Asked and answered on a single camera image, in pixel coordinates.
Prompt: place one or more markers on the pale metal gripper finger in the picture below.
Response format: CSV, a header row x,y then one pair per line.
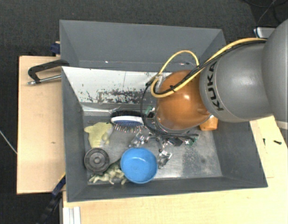
x,y
164,158
139,141

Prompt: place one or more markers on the blue and white hairbrush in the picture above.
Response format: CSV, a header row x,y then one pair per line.
x,y
126,120

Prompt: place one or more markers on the blue bowl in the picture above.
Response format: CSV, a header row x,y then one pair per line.
x,y
138,165

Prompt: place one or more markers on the yellow-green cloth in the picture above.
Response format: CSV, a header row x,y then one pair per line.
x,y
97,134

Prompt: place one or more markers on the pale green toy figure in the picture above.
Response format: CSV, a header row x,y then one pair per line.
x,y
112,174

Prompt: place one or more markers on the dark grey round disc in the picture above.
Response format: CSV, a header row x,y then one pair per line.
x,y
96,160

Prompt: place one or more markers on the orange block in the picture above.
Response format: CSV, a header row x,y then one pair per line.
x,y
208,125

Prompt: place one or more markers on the pale wood flat board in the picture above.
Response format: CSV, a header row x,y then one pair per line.
x,y
38,129

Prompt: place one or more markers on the grey metal bin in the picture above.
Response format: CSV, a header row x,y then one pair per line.
x,y
92,43

